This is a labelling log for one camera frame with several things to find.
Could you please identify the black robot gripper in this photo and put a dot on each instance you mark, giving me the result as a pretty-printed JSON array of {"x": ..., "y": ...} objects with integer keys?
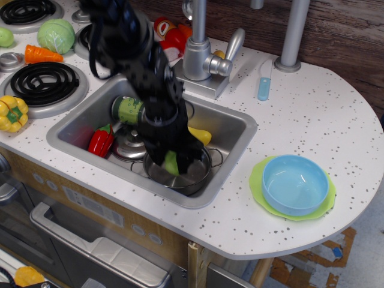
[{"x": 161, "y": 136}]

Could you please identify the black rear left burner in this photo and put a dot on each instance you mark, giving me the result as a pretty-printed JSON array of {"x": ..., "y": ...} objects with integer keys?
[{"x": 23, "y": 17}]

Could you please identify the blue plastic bowl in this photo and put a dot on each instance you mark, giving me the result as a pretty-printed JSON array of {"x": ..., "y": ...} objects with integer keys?
[{"x": 294, "y": 185}]

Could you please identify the silver oven door handle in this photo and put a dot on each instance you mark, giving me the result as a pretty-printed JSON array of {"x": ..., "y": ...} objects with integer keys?
[{"x": 100, "y": 263}]

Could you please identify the black rear right burner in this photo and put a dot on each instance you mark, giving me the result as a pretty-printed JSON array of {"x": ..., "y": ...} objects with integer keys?
[{"x": 81, "y": 45}]

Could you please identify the orange toy carrot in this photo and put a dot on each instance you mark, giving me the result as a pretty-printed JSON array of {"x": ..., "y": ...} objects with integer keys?
[{"x": 34, "y": 54}]

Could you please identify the silver toy faucet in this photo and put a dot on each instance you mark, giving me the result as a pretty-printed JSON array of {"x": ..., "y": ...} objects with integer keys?
[{"x": 201, "y": 71}]

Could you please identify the blue handled toy knife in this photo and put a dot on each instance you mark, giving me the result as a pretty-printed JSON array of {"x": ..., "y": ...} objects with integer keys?
[{"x": 265, "y": 80}]

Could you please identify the green toy cabbage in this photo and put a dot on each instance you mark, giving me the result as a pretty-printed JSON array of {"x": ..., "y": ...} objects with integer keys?
[{"x": 56, "y": 35}]

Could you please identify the grey support pole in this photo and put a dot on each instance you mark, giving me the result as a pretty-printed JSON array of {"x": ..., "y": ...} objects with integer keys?
[{"x": 288, "y": 62}]

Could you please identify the steel pan with handles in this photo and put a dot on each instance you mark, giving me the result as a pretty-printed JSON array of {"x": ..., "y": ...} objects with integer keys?
[{"x": 198, "y": 175}]

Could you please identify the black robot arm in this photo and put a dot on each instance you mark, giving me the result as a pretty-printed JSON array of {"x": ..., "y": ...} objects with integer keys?
[{"x": 122, "y": 40}]

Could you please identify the red toy pepper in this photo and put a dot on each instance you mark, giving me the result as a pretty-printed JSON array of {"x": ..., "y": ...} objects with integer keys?
[{"x": 101, "y": 141}]

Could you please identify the yellow object bottom left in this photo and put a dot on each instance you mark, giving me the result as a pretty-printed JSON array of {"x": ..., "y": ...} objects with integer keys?
[{"x": 26, "y": 276}]

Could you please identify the steel pot lid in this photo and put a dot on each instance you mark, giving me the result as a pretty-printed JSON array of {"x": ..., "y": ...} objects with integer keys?
[{"x": 128, "y": 145}]

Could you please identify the silver rear stove knob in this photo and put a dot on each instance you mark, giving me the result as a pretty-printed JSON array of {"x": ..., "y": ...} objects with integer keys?
[{"x": 81, "y": 17}]

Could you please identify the red white toy slice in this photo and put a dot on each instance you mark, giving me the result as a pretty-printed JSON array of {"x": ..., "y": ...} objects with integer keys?
[{"x": 170, "y": 50}]

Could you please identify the yellow toy squash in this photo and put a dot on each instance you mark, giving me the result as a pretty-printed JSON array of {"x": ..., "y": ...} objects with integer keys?
[{"x": 202, "y": 135}]

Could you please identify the silver stove knob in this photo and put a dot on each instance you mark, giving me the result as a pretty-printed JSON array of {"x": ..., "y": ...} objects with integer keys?
[
  {"x": 81, "y": 17},
  {"x": 11, "y": 61}
]

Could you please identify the light green toy apple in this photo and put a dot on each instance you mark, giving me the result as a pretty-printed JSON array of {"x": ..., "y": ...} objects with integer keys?
[{"x": 6, "y": 37}]

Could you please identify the yellow toy bell pepper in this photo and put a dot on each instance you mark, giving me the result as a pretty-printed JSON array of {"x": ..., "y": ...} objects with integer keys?
[{"x": 14, "y": 113}]

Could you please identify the green plastic plate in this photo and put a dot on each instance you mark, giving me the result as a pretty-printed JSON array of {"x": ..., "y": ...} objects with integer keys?
[{"x": 255, "y": 183}]

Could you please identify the silver metal sink basin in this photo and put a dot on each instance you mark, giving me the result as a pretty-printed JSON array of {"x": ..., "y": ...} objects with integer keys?
[{"x": 231, "y": 133}]

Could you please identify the green labelled toy can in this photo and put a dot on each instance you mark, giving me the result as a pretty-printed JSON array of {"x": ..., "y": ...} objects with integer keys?
[{"x": 127, "y": 110}]

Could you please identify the black front stove burner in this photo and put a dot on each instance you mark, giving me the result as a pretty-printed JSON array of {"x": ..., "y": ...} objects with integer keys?
[{"x": 47, "y": 88}]

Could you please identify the green toy broccoli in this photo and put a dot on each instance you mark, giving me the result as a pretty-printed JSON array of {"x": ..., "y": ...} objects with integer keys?
[{"x": 170, "y": 163}]

